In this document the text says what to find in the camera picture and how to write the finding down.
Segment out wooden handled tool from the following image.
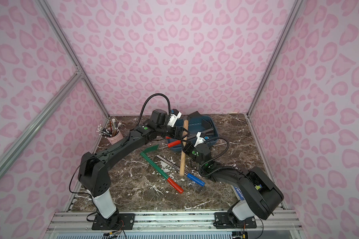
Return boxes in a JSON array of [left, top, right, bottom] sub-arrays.
[[179, 119, 189, 177]]

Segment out grey hoe red handle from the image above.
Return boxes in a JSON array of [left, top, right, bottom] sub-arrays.
[[166, 111, 218, 152]]

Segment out blue handled metal tool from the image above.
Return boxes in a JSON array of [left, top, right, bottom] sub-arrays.
[[156, 155, 205, 187]]

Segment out green handled garden tool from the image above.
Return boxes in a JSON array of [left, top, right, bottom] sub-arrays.
[[140, 145, 183, 194]]

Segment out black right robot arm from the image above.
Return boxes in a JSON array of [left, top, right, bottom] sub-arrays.
[[180, 136, 284, 221]]

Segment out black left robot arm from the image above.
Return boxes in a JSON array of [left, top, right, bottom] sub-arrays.
[[78, 109, 182, 220]]

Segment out teal plastic storage box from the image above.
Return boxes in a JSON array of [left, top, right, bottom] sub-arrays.
[[167, 115, 219, 152]]

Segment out pens bundle in cup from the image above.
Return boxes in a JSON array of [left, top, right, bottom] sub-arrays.
[[97, 118, 122, 138]]

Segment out pink pen cup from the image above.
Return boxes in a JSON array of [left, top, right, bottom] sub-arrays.
[[107, 131, 124, 145]]

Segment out blue printed booklet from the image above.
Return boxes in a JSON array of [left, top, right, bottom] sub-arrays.
[[232, 186, 245, 201]]

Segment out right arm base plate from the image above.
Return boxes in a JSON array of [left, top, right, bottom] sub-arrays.
[[213, 212, 257, 229]]

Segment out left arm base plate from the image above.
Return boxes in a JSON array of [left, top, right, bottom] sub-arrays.
[[91, 213, 136, 231]]

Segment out left aluminium frame strut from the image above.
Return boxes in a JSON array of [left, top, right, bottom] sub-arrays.
[[0, 70, 83, 180]]

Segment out aluminium front rail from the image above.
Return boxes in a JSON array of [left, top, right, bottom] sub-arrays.
[[44, 208, 306, 239]]

